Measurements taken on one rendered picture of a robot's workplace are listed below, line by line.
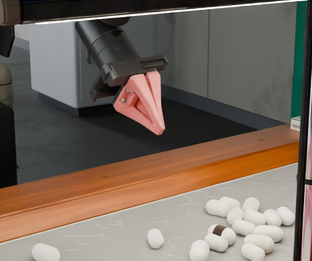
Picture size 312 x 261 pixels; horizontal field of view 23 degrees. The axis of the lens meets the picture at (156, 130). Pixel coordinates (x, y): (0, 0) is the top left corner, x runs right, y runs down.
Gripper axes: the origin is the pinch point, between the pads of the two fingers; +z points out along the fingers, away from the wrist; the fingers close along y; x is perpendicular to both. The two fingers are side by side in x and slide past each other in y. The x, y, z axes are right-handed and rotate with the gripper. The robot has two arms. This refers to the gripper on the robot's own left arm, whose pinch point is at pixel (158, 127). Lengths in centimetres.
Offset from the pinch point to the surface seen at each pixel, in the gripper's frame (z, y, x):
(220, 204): 11.5, 5.2, 3.5
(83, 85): -177, 171, 239
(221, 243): 18.3, -2.4, -1.6
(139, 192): 3.2, 0.3, 11.1
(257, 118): -107, 233, 198
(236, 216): 14.6, 4.6, 1.3
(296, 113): -7, 47, 18
